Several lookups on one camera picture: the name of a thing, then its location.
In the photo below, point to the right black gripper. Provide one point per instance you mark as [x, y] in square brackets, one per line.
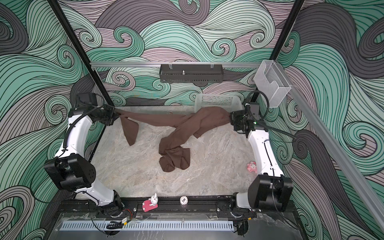
[235, 115]

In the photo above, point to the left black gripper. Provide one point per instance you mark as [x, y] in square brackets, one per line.
[113, 115]

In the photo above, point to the brown trousers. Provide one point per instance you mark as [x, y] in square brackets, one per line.
[173, 155]

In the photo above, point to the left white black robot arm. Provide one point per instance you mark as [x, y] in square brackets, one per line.
[69, 169]

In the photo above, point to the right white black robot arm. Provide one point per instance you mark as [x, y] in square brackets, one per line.
[270, 190]

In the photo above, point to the white plastic laundry basket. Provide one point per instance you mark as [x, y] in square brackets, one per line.
[226, 102]

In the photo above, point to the pink plush bear toy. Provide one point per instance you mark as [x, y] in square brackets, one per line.
[252, 167]

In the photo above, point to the pink card with bunny figure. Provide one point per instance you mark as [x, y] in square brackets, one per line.
[151, 203]

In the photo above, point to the clear acrylic wall box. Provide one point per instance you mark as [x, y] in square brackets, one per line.
[272, 80]

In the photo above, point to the aluminium wall rail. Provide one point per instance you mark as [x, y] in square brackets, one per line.
[138, 64]

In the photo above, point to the black perforated wall tray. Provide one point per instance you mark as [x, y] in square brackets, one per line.
[191, 74]

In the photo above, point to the black front mounting rail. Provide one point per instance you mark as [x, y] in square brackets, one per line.
[220, 206]

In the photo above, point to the white slotted cable duct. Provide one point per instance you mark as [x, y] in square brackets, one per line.
[227, 226]

